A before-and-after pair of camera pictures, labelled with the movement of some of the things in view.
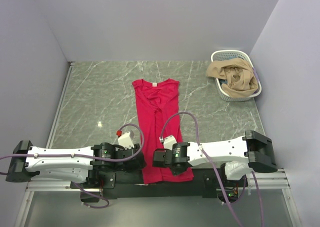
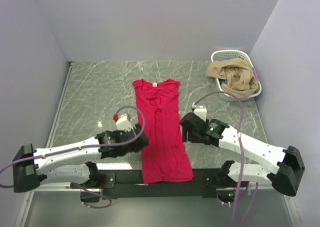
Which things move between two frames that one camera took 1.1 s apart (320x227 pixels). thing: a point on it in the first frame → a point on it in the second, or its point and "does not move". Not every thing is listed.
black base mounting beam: [129, 183] does not move
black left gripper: [126, 170] → [144, 144]
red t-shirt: [158, 109] does not move
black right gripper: [177, 172] → [190, 137]
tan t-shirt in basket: [241, 79] does not move
